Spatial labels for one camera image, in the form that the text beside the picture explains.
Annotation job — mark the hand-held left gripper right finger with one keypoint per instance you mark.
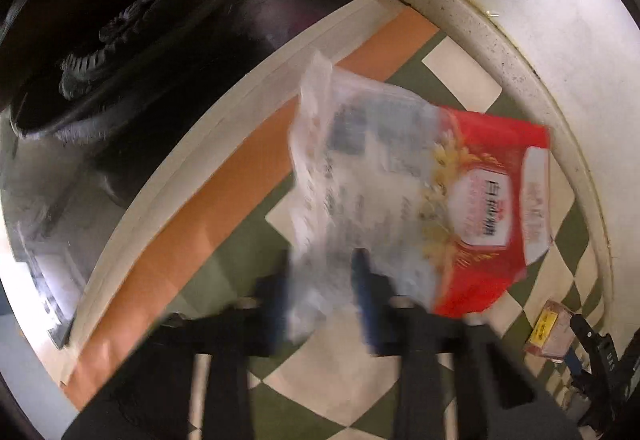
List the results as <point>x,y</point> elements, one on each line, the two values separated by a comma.
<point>365,305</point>

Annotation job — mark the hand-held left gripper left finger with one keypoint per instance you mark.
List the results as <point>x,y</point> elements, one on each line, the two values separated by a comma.
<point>272,320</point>

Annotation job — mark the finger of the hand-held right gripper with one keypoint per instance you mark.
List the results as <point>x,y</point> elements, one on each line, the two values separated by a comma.
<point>585,340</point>

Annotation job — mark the red and clear plastic bag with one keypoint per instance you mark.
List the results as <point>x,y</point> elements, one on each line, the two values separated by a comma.
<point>400,180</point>

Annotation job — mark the pink and gold box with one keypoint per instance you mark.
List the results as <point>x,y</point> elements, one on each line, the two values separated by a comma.
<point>550,330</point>

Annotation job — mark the green checkered tablecloth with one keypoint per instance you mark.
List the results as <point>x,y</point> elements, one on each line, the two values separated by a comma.
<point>240,230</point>

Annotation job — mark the black gas stove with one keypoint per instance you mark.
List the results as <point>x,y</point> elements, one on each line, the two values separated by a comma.
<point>280,4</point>

